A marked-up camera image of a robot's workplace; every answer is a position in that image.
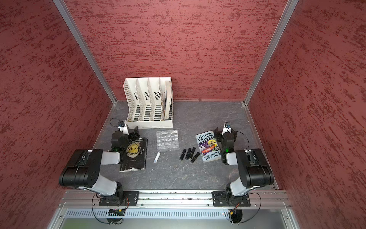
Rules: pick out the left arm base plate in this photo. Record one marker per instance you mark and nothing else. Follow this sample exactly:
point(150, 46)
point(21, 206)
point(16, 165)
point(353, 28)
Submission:
point(127, 198)

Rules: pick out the white perforated file organizer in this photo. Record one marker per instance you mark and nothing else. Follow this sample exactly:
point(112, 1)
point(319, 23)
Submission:
point(150, 102)

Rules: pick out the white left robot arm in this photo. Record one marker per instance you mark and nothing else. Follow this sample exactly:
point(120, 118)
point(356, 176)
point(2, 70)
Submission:
point(83, 168)

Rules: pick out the clear acrylic lipstick organizer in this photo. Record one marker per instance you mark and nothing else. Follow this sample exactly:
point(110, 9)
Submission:
point(167, 139)

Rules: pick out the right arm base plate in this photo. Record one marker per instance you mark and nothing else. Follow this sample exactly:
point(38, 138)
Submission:
point(223, 199)

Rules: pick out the black Maugham paperback book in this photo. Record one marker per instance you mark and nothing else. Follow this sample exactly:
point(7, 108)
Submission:
point(134, 158)

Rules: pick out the aluminium mounting rail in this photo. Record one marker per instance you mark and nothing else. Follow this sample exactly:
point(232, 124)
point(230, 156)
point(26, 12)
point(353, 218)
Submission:
point(179, 199)

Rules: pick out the right aluminium corner post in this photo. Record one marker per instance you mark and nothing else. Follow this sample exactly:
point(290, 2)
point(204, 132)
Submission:
point(280, 28)

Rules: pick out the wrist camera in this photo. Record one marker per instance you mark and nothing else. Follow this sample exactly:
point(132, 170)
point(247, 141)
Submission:
point(227, 125)
point(121, 124)

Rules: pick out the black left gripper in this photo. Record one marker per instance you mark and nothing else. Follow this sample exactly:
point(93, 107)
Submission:
point(132, 134)

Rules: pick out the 143-Storey Treehouse book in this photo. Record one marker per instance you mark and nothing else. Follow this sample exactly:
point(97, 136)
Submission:
point(208, 146)

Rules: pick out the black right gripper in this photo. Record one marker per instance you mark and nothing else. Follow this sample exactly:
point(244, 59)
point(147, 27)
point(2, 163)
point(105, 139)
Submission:
point(218, 134)

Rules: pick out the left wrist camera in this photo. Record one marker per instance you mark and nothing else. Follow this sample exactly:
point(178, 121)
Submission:
point(121, 124)

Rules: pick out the aluminium corner post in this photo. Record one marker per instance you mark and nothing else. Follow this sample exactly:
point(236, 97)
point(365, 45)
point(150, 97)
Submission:
point(67, 17)
point(280, 28)

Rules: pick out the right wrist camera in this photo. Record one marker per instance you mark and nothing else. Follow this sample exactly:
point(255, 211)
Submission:
point(227, 125)

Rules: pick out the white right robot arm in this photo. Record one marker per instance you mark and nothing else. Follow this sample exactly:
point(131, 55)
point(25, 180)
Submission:
point(254, 170)

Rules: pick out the left aluminium corner post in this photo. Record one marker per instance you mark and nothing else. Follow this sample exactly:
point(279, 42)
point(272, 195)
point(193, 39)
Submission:
point(67, 17)

